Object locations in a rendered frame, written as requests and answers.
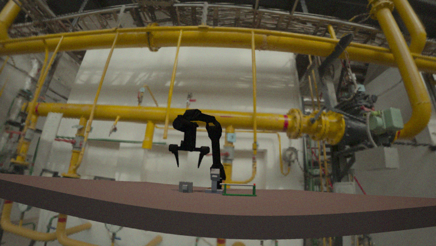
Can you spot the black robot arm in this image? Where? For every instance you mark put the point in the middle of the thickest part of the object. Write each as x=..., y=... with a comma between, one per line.
x=183, y=123

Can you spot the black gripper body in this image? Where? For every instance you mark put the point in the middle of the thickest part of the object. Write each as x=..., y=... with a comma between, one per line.
x=189, y=144

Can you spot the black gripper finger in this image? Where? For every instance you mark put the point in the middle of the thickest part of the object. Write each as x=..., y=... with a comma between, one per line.
x=176, y=155
x=200, y=158

